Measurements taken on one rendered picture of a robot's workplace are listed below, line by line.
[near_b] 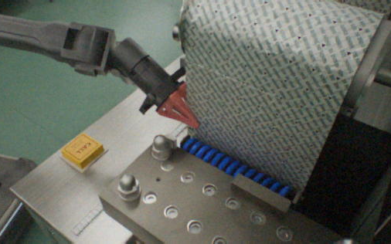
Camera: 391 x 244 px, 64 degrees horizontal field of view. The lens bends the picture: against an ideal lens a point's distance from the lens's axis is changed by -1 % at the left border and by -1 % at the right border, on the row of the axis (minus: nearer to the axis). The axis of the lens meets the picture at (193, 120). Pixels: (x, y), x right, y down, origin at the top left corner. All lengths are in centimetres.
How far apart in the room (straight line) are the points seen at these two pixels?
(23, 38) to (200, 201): 41
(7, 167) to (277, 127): 150
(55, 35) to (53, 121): 170
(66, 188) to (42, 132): 152
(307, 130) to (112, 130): 52
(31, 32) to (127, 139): 33
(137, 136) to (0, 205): 99
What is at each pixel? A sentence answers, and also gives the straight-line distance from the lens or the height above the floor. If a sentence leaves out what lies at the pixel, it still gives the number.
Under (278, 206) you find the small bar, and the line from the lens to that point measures 52.
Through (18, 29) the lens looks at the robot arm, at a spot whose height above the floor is 121.
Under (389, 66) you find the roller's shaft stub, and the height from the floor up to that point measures 126.
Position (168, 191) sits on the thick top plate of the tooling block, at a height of 103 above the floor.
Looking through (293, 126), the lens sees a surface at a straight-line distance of 47.
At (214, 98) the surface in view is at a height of 115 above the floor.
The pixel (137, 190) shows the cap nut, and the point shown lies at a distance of 53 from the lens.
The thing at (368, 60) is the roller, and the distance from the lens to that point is 41.
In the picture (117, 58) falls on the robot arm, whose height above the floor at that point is 117.
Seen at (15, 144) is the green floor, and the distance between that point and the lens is 225.
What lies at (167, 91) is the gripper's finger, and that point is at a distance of 55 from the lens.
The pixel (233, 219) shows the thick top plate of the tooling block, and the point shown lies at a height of 103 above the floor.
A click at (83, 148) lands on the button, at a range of 77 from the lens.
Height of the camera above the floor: 148
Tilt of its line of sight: 45 degrees down
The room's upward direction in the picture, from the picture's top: straight up
